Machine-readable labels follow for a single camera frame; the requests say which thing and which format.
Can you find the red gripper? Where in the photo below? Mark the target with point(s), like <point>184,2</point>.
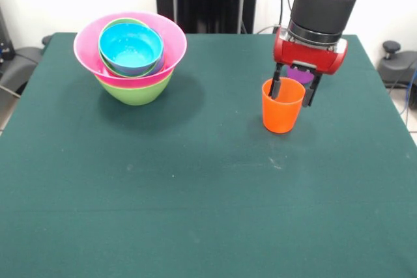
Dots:
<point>309,56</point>

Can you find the orange cup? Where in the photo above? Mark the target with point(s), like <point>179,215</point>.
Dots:
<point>281,115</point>

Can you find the large pink bowl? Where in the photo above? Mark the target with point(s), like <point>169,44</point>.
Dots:
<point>176,40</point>

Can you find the dark blue bowl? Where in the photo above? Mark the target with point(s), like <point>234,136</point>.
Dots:
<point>158,64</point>

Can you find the small light blue footed bowl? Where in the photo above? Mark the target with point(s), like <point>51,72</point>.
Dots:
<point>130,47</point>

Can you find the small green bowl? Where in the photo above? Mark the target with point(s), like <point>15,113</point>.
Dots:
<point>107,25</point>

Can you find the purple cup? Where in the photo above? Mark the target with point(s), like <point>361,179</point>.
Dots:
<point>301,76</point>

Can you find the dark green tablecloth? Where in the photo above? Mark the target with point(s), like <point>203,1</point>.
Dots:
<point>293,177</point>

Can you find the black equipment with knob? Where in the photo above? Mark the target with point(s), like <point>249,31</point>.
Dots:
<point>395,66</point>

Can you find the large green bowl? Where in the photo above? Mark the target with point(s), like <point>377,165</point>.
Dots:
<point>137,94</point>

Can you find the black round knob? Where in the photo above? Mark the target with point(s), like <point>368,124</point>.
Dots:
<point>46,40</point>

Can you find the black and grey equipment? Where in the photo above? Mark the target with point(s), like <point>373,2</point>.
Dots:
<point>19,63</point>

